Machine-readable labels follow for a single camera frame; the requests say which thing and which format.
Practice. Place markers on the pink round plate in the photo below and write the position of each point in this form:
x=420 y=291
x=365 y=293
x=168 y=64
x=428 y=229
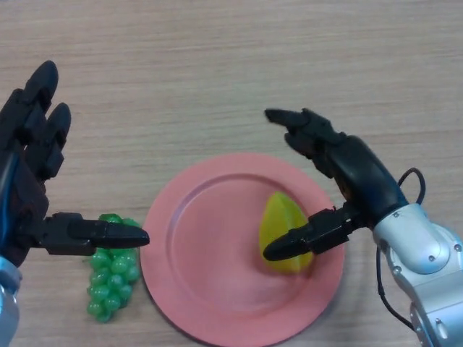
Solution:
x=217 y=253

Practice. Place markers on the green grape bunch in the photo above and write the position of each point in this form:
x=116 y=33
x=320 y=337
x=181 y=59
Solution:
x=112 y=282

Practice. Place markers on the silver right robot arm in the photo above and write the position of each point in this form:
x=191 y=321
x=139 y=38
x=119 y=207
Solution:
x=423 y=253

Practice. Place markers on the yellow starfruit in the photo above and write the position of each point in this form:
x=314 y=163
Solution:
x=278 y=220

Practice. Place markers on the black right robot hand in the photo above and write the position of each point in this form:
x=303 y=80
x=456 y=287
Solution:
x=365 y=177

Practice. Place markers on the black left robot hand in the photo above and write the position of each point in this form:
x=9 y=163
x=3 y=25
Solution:
x=25 y=180

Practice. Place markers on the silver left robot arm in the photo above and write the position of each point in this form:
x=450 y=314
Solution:
x=7 y=307

